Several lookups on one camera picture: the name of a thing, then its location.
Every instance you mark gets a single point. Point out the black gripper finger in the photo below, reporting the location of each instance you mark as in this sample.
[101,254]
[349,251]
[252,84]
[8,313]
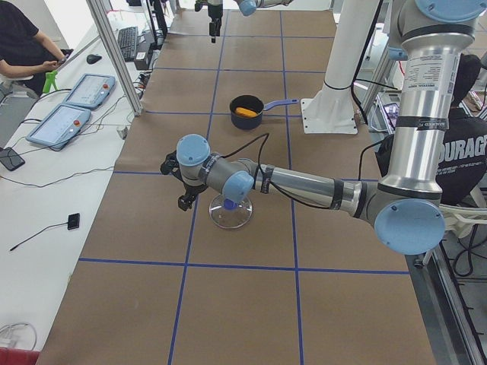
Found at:
[212,29]
[185,202]
[218,27]

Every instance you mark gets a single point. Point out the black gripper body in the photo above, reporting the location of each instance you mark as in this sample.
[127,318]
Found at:
[191,188]
[214,13]

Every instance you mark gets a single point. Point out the glass lid purple knob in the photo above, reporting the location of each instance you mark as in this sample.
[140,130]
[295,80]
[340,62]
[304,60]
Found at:
[227,214]

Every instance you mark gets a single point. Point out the yellow plastic corn cob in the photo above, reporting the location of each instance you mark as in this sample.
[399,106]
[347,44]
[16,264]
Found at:
[244,112]

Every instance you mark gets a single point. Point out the dark blue saucepan purple handle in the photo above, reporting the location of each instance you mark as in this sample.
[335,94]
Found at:
[255,104]

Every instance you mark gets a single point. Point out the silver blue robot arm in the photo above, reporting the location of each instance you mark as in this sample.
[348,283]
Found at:
[403,207]
[248,7]

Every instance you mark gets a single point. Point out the black keyboard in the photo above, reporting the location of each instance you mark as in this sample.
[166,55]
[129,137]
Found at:
[127,39]

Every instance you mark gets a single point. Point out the orange black power strip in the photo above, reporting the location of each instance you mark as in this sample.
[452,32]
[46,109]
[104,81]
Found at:
[141,82]

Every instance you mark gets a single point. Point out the small black device on table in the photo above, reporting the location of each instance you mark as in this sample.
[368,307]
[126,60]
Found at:
[73,221]

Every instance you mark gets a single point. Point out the brown table mat blue grid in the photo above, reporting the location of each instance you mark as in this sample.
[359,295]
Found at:
[296,285]

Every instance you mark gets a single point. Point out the black computer mouse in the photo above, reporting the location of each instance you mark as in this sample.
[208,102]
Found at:
[92,59]

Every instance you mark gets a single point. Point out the far blue teach pendant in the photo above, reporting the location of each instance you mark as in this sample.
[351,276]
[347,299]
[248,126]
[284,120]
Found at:
[91,91]

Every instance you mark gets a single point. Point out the blue teach pendant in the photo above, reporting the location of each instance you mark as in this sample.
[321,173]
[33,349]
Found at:
[91,91]
[59,127]

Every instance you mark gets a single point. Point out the near blue teach pendant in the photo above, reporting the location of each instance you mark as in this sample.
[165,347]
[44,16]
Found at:
[59,127]

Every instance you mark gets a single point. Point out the green clamp tool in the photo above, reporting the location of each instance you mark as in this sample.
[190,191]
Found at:
[50,82]

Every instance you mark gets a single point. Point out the black smartphone on table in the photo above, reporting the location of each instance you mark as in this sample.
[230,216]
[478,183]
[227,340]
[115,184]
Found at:
[10,159]

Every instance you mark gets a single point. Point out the person in black shirt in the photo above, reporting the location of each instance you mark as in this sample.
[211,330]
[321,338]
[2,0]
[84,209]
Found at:
[25,50]

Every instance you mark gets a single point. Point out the purple screen smartphone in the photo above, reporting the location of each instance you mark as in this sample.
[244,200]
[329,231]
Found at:
[392,112]

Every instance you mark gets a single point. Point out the white office chair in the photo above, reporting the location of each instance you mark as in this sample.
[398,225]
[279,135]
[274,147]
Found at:
[460,220]

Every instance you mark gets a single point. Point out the seated person black courage jacket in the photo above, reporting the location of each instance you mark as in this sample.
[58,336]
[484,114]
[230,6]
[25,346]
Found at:
[461,162]

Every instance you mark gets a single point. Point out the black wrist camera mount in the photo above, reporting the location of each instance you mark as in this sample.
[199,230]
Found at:
[199,5]
[170,166]

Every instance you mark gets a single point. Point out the aluminium frame post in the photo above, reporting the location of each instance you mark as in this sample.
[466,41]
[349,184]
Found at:
[99,15]

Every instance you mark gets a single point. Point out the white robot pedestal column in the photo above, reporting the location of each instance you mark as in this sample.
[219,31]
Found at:
[331,110]

